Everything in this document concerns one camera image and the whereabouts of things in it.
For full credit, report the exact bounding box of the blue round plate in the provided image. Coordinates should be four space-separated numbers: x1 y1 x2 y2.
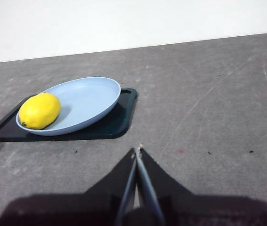
15 76 121 137

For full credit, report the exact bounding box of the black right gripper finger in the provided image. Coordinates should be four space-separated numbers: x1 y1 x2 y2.
136 147 267 226

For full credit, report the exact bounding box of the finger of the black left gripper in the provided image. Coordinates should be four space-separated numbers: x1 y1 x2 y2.
0 147 138 226

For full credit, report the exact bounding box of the yellow lemon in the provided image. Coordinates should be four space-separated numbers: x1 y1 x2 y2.
18 92 61 130

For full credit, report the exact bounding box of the black flat tray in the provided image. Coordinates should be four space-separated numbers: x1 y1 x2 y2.
0 88 138 142

